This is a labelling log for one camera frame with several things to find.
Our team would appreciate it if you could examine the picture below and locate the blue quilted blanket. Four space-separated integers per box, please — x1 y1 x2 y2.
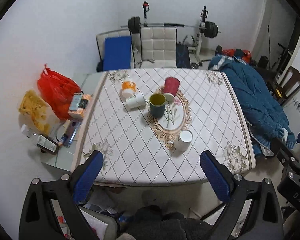
208 55 296 157

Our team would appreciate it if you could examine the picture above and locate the yellow floral package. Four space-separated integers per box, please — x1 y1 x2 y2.
18 89 59 135

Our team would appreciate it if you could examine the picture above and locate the plain white paper cup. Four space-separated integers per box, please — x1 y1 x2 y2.
126 92 146 109

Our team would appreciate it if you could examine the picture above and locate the floral diamond pattern tablecloth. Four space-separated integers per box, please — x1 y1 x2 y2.
72 68 256 186

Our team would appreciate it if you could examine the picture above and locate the blue folded mat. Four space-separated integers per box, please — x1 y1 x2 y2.
103 36 132 71

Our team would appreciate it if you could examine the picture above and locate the white paper cup with sketch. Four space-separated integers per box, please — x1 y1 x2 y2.
174 130 193 152

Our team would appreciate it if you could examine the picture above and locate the green white medicine box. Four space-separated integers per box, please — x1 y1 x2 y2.
37 134 59 154

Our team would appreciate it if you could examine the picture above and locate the purple smartphone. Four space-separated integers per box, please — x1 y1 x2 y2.
61 120 81 147

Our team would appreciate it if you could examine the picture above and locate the dark wooden chair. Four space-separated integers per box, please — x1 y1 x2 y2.
274 66 300 107

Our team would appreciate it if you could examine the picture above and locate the orange and white cup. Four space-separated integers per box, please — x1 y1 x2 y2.
121 80 136 99

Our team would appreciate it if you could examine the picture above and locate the red plastic bag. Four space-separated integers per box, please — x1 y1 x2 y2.
37 64 81 120

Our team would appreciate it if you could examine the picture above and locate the orange white tissue pack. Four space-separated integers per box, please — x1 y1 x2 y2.
68 92 91 119

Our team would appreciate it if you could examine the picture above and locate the white padded chair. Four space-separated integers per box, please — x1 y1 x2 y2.
140 27 177 68

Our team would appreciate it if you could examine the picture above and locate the dark green yellow-lined cup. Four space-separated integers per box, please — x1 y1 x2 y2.
149 93 166 119

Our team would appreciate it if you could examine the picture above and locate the red ribbed paper cup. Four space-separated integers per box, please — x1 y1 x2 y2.
162 77 180 102

